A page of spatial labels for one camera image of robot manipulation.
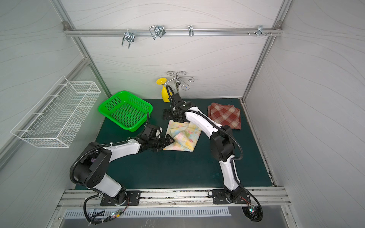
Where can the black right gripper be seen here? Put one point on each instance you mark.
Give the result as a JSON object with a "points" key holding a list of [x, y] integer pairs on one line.
{"points": [[171, 114]]}

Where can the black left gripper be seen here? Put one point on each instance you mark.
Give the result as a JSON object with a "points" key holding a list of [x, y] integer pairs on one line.
{"points": [[164, 141]]}

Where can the pastel floral skirt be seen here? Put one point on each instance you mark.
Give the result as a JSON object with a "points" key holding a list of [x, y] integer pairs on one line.
{"points": [[185, 135]]}

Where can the red plaid skirt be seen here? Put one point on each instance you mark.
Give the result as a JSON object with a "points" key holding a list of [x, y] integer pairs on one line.
{"points": [[225, 115]]}

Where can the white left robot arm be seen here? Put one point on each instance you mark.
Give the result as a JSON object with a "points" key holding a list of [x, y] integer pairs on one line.
{"points": [[90, 168]]}

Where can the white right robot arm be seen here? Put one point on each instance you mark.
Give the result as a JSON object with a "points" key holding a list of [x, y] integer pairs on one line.
{"points": [[222, 145]]}

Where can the yellow plastic goblet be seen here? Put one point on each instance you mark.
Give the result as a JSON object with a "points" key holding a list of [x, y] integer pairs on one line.
{"points": [[164, 92]]}

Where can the chrome cup holder stand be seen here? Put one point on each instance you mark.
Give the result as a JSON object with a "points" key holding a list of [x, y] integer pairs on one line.
{"points": [[179, 79]]}

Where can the green plastic basket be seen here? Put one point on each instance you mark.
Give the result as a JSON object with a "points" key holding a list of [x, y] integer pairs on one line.
{"points": [[126, 110]]}

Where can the metal hook clamp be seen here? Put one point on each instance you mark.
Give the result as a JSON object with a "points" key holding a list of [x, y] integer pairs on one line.
{"points": [[191, 31]]}

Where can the metal u-bolt clamp middle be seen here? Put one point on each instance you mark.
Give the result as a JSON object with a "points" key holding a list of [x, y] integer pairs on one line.
{"points": [[157, 31]]}

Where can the metal u-bolt clamp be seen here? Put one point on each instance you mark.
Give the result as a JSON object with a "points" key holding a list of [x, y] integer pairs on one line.
{"points": [[128, 38], [157, 31]]}

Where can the metal u-bolt clamp left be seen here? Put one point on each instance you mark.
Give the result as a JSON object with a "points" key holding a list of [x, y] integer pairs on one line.
{"points": [[128, 38]]}

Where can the white vent strip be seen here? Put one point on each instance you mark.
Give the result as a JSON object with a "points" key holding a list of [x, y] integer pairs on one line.
{"points": [[193, 212]]}

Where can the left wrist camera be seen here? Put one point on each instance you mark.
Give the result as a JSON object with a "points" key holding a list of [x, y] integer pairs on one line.
{"points": [[152, 131]]}

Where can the white wire basket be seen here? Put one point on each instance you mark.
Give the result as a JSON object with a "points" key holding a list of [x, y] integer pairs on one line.
{"points": [[55, 120]]}

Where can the metal bracket right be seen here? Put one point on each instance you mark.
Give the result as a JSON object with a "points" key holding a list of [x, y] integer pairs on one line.
{"points": [[259, 32]]}

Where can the aluminium crossbar rail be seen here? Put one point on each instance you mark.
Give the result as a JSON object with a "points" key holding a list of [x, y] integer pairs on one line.
{"points": [[170, 32]]}

